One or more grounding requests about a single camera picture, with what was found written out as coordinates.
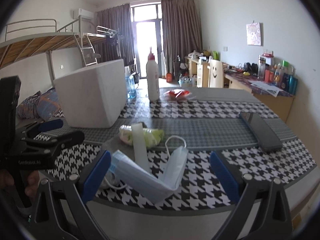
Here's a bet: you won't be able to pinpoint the white air conditioner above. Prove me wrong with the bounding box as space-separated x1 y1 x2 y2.
73 9 94 21

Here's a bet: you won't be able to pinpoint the glass balcony door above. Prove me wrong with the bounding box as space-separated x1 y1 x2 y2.
130 3 163 78

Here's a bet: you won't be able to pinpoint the white tube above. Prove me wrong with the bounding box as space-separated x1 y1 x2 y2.
132 123 149 171

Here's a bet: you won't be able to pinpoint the blue water jug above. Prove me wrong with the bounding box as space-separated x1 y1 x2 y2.
125 66 138 99

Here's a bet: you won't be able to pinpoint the wooden desk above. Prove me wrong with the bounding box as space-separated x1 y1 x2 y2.
185 56 210 88
224 62 296 123

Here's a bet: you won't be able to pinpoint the green tissue packet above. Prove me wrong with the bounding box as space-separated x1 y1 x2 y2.
119 124 166 148

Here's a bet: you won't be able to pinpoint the red snack packet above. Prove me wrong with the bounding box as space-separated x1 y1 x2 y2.
164 89 193 101

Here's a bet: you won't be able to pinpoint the metal bunk bed ladder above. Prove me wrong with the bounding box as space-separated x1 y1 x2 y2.
74 15 99 67

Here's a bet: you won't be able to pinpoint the grey metal bunk bed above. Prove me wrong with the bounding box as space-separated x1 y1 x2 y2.
82 26 125 60
0 19 83 81

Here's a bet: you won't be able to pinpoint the blue orange quilt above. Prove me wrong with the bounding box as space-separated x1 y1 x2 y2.
16 89 66 121

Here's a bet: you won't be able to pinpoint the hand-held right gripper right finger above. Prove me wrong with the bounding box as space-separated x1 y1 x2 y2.
210 151 293 240

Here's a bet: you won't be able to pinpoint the black folding chair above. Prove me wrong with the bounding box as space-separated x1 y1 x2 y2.
125 59 141 84

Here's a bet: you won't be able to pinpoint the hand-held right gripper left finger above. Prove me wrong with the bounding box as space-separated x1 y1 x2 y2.
31 150 112 240

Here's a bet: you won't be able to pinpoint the wooden smiley chair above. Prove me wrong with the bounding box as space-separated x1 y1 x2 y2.
208 59 224 89

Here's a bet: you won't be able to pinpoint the blue face mask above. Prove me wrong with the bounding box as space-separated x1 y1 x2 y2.
104 150 174 203
160 135 188 193

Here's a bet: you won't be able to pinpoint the white papers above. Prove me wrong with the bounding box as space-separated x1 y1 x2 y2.
250 80 282 97

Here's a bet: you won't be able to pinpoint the dark hanging clothes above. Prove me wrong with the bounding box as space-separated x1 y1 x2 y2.
106 34 119 47

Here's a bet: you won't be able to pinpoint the pack of water bottles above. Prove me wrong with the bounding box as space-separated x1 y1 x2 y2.
179 76 193 87

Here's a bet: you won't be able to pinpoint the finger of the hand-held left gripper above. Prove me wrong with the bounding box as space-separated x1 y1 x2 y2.
16 119 64 138
24 130 85 153

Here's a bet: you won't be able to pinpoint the dark green flat case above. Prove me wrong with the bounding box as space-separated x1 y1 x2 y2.
239 112 283 154

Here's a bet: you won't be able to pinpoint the brown curtain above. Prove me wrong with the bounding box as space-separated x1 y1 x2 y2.
161 0 203 78
96 4 136 63

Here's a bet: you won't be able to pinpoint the person's left hand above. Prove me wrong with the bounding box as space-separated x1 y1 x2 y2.
25 171 41 198

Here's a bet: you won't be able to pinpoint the cartoon wall picture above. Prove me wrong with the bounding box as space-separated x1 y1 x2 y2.
246 22 264 47

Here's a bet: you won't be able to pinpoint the white foam box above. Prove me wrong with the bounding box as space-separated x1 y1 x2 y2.
54 59 128 129

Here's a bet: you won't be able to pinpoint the group of toiletry bottles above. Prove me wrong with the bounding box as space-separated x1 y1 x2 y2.
259 54 299 91

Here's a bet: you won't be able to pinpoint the white lotion pump bottle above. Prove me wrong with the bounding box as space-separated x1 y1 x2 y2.
146 46 160 102

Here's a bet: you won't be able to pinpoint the black headphones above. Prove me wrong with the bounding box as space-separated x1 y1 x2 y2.
244 62 258 74

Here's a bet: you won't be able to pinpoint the houndstooth tablecloth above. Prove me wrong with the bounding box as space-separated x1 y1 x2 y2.
32 86 313 211

